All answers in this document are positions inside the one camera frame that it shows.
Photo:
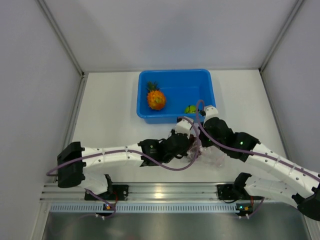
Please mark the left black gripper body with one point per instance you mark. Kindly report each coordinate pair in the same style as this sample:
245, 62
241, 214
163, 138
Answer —
184, 153

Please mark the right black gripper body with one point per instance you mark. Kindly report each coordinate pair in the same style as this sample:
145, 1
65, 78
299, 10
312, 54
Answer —
208, 142

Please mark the clear zip top bag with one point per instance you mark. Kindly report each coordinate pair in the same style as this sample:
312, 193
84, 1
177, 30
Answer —
207, 156

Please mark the green fake apple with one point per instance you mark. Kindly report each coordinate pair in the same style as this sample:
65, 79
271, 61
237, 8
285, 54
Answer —
190, 109

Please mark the orange fake pineapple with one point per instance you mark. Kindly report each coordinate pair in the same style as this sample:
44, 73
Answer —
156, 100

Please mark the dark purple fake grapes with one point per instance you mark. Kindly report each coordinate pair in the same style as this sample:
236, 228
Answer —
193, 140

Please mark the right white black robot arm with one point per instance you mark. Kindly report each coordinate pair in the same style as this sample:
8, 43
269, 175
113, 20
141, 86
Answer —
294, 184

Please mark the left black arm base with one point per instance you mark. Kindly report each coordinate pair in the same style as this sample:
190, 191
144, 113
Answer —
115, 192

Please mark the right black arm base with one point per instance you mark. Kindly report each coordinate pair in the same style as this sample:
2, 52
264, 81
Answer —
230, 192

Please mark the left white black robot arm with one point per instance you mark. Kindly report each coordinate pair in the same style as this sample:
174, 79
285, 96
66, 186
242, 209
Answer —
88, 168

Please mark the blue plastic bin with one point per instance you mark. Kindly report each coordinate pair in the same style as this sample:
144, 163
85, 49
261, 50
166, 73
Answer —
182, 89

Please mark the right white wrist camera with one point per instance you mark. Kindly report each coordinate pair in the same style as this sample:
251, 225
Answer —
209, 111

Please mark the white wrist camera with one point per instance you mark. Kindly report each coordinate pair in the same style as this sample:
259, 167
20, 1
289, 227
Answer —
183, 126
209, 111

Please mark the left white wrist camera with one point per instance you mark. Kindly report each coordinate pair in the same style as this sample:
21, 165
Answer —
183, 126

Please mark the aluminium mounting rail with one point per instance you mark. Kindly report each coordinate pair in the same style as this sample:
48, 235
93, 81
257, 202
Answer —
141, 192

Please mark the white slotted cable duct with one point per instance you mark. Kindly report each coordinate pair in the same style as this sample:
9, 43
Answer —
102, 208

